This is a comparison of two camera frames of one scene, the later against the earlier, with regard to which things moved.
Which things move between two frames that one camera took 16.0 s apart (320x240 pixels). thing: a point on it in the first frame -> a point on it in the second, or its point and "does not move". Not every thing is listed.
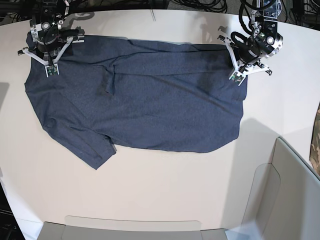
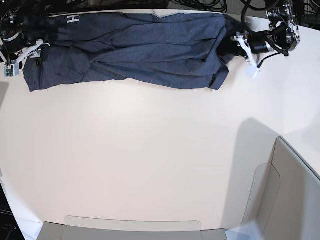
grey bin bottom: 93,228 does not move
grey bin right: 284,201 does not move
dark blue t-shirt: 141,94 -> 191,50
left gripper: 50,39 -> 31,50
